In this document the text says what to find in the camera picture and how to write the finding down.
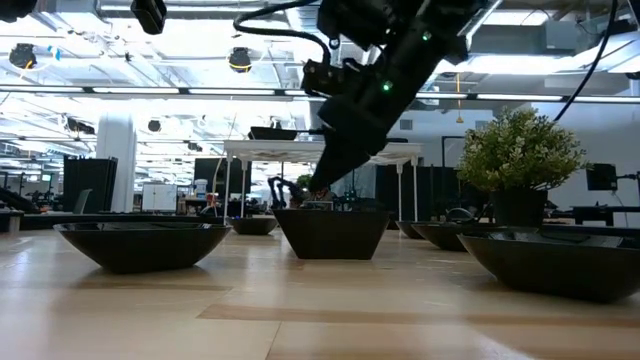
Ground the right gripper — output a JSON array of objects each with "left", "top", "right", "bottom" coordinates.
[{"left": 310, "top": 29, "right": 451, "bottom": 193}]

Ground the black square mini plate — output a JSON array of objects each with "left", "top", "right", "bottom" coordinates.
[
  {"left": 227, "top": 215, "right": 281, "bottom": 236},
  {"left": 272, "top": 209, "right": 392, "bottom": 261},
  {"left": 248, "top": 125, "right": 299, "bottom": 142}
]

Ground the black leaf-shaped mini plate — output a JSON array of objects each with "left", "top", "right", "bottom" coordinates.
[
  {"left": 457, "top": 227, "right": 640, "bottom": 305},
  {"left": 53, "top": 222, "right": 234, "bottom": 275},
  {"left": 412, "top": 223, "right": 541, "bottom": 253}
]

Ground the black room partition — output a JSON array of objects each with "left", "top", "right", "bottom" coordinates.
[
  {"left": 63, "top": 156, "right": 119, "bottom": 206},
  {"left": 375, "top": 164, "right": 494, "bottom": 221}
]

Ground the large black screen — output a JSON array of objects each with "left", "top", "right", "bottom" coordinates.
[{"left": 193, "top": 157, "right": 253, "bottom": 201}]

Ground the black domed object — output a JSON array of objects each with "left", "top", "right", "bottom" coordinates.
[{"left": 444, "top": 207, "right": 476, "bottom": 225}]

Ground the black ceiling-hung device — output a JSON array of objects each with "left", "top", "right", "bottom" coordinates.
[
  {"left": 228, "top": 47, "right": 253, "bottom": 75},
  {"left": 8, "top": 43, "right": 38, "bottom": 70}
]

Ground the potted green artificial plant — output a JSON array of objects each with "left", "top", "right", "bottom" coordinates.
[{"left": 455, "top": 107, "right": 589, "bottom": 230}]

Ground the white cabinet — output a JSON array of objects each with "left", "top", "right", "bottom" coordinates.
[{"left": 141, "top": 183, "right": 178, "bottom": 209}]

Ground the long ceiling light strip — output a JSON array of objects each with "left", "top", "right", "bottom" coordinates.
[{"left": 0, "top": 85, "right": 640, "bottom": 104}]

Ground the black workbench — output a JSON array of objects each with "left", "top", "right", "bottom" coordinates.
[{"left": 547, "top": 202, "right": 640, "bottom": 229}]

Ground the black monitor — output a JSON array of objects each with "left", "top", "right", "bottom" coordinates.
[{"left": 585, "top": 163, "right": 619, "bottom": 192}]

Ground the white wire lattice rack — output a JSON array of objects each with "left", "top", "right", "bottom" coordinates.
[{"left": 222, "top": 139, "right": 424, "bottom": 225}]

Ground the silver ceiling air duct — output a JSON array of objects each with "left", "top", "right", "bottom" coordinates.
[{"left": 285, "top": 0, "right": 324, "bottom": 61}]

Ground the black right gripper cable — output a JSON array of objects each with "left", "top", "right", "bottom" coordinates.
[{"left": 232, "top": 0, "right": 334, "bottom": 66}]

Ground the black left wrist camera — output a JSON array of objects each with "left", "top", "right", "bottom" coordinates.
[{"left": 130, "top": 0, "right": 168, "bottom": 36}]

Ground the long black arm cable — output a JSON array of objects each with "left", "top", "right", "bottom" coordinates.
[{"left": 553, "top": 0, "right": 620, "bottom": 123}]

